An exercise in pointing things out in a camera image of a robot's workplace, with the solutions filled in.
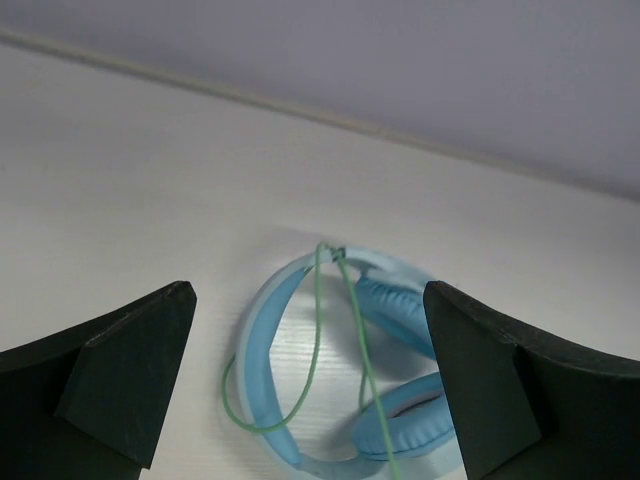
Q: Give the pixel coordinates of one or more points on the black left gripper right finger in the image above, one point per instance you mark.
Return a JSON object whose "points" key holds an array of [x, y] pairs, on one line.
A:
{"points": [[527, 404]]}

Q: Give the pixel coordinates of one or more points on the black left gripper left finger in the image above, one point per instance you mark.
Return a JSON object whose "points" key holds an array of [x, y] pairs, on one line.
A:
{"points": [[90, 401]]}

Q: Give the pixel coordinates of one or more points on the light blue headphones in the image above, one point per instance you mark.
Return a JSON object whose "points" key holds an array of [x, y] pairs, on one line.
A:
{"points": [[336, 372]]}

